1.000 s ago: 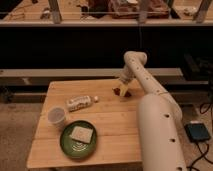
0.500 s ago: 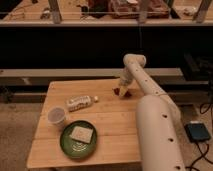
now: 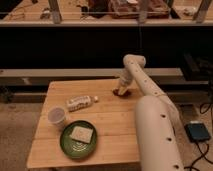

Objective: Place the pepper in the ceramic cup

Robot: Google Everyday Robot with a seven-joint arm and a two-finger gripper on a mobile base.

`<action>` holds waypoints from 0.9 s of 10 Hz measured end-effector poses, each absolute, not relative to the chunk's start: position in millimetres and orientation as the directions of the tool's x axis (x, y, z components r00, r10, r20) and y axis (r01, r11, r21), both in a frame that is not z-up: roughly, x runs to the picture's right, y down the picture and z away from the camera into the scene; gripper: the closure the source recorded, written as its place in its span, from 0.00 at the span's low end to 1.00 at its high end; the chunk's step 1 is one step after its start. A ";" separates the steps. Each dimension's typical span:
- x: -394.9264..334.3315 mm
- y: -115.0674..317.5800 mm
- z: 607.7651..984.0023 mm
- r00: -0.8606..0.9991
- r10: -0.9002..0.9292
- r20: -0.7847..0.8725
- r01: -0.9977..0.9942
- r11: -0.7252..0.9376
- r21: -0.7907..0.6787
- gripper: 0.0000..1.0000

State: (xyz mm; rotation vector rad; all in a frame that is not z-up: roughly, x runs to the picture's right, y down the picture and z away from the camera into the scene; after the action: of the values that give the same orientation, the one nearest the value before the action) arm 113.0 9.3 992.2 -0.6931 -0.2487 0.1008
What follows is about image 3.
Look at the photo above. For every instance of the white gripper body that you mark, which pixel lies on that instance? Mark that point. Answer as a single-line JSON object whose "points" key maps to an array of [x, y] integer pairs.
{"points": [[125, 78]]}

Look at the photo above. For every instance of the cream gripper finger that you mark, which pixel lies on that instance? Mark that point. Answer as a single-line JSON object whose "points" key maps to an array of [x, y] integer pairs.
{"points": [[122, 90]]}

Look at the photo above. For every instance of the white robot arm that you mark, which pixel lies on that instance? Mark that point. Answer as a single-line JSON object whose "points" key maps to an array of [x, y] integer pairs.
{"points": [[154, 112]]}

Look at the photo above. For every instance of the wooden table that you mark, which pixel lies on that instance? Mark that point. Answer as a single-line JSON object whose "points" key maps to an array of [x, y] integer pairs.
{"points": [[113, 118]]}

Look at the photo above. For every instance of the plastic bottle with white cap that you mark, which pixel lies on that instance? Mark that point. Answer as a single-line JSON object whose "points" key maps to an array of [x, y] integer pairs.
{"points": [[81, 102]]}

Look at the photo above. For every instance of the white sandwich slice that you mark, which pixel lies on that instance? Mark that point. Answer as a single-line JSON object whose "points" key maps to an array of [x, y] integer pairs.
{"points": [[82, 134]]}

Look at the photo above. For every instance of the green plate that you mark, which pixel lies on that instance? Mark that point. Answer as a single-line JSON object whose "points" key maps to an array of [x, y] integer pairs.
{"points": [[75, 149]]}

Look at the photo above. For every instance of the black foot pedal box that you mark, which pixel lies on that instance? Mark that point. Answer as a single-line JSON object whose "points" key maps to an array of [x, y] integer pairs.
{"points": [[197, 132]]}

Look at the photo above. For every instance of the background shelf with clutter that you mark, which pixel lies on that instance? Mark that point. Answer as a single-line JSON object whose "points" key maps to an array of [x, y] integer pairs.
{"points": [[68, 12]]}

